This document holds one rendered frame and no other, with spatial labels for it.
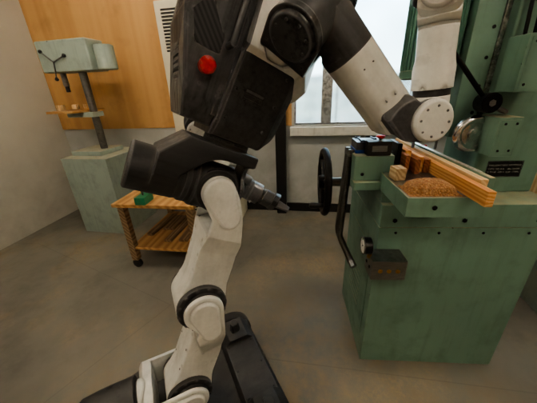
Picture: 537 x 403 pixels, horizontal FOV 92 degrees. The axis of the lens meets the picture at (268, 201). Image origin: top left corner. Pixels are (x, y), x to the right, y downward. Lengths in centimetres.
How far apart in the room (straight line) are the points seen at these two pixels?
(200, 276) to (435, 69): 71
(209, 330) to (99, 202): 210
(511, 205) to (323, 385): 101
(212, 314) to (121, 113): 257
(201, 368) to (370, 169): 88
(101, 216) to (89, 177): 38
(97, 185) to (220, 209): 211
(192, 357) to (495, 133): 117
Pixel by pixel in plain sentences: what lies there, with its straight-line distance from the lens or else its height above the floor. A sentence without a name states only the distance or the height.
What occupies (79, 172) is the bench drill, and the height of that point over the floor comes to 59.
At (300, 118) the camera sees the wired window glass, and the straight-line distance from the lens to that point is 256.
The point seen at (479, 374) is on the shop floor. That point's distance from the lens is 166.
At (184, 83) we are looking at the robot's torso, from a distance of 57.
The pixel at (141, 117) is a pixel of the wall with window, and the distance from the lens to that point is 298.
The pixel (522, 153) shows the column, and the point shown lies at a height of 95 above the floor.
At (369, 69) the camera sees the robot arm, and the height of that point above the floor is 121.
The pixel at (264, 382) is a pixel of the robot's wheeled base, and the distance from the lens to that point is 118.
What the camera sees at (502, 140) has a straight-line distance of 111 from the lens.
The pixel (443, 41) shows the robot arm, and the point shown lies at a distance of 61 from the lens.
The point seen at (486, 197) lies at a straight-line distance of 83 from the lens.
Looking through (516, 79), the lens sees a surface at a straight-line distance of 110.
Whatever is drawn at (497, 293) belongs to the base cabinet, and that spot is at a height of 42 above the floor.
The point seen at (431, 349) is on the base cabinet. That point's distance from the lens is 153.
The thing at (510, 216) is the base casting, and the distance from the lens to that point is 122.
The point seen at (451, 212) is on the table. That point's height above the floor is 86.
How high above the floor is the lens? 119
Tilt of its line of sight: 24 degrees down
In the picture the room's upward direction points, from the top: 2 degrees counter-clockwise
